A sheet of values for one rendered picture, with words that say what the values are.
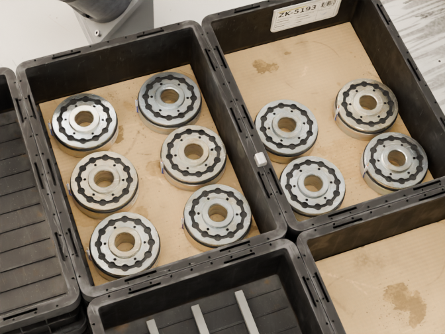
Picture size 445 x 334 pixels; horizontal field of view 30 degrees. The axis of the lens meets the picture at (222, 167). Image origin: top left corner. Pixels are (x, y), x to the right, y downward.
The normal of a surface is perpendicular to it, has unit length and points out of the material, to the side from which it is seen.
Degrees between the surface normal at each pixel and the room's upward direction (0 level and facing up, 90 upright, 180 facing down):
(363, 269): 0
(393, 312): 0
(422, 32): 0
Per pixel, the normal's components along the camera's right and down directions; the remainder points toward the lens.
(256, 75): 0.06, -0.47
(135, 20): 0.42, 0.81
